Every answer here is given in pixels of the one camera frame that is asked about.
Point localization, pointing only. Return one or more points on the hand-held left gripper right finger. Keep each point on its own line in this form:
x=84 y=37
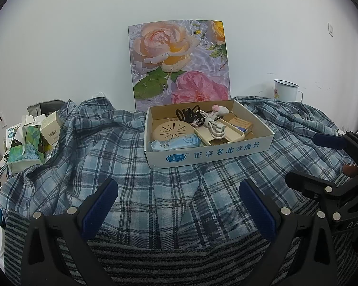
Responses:
x=256 y=207

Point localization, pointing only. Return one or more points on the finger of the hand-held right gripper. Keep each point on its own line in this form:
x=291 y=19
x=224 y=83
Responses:
x=329 y=140
x=310 y=186

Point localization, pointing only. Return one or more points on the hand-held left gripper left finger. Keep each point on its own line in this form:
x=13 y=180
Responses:
x=100 y=207

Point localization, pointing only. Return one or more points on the white cardboard tray box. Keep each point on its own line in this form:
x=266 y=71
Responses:
x=208 y=155

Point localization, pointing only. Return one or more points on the beige phone case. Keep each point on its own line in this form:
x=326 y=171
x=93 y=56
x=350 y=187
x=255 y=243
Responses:
x=232 y=135

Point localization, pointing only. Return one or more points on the small orange gold box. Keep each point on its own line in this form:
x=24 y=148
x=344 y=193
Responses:
x=240 y=125

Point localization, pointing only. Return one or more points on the blue tissue pack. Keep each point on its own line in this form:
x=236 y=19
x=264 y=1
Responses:
x=176 y=143

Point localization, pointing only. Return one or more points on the beige round disc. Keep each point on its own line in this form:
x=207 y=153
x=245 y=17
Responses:
x=171 y=129

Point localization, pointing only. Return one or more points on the person's right hand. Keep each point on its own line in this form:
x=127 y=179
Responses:
x=352 y=170

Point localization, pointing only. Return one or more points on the white enamel mug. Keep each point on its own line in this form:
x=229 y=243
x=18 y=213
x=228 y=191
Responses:
x=283 y=92

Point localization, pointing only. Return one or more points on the blue plaid blanket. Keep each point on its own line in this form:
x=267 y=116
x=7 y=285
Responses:
x=167 y=190

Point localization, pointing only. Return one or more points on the small cream carton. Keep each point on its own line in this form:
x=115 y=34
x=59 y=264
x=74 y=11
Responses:
x=52 y=128

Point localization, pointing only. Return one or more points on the grey striped blanket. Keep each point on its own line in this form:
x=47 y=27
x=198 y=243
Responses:
x=182 y=262

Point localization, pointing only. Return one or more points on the green tissue box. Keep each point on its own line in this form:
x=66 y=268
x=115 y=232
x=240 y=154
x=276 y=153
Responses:
x=25 y=152

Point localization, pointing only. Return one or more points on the white blue carton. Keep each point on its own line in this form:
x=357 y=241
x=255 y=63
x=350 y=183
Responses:
x=12 y=135

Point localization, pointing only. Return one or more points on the grey bag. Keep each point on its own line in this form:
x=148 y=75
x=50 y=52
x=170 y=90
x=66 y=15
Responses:
x=46 y=105

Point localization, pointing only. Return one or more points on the rose print board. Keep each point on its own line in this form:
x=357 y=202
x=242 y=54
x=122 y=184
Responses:
x=179 y=62

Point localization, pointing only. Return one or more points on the white wall switch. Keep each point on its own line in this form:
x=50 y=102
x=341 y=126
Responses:
x=331 y=29

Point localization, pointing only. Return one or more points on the white wall socket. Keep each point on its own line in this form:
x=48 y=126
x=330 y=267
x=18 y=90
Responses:
x=1 y=119

